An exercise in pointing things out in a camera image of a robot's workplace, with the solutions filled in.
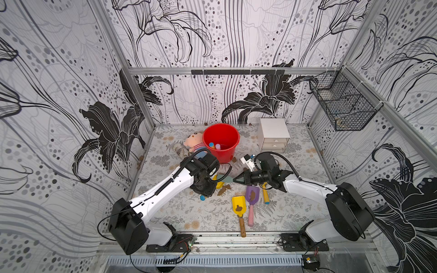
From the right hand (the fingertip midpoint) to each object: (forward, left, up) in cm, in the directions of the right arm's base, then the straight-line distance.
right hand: (235, 179), depth 81 cm
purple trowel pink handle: (+14, +9, +8) cm, 18 cm away
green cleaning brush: (0, +4, +1) cm, 4 cm away
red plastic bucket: (+20, +7, +6) cm, 22 cm away
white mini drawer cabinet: (+27, -23, +2) cm, 35 cm away
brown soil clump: (-1, +6, -10) cm, 12 cm away
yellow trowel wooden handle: (-9, -2, -10) cm, 14 cm away
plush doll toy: (+26, +25, -4) cm, 36 cm away
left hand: (-9, +12, +1) cm, 15 cm away
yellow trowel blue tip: (+16, +12, +7) cm, 21 cm away
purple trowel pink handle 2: (-5, -9, -11) cm, 14 cm away
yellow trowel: (-2, +8, -2) cm, 9 cm away
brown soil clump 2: (+18, 0, -10) cm, 21 cm away
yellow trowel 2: (-3, -15, -10) cm, 18 cm away
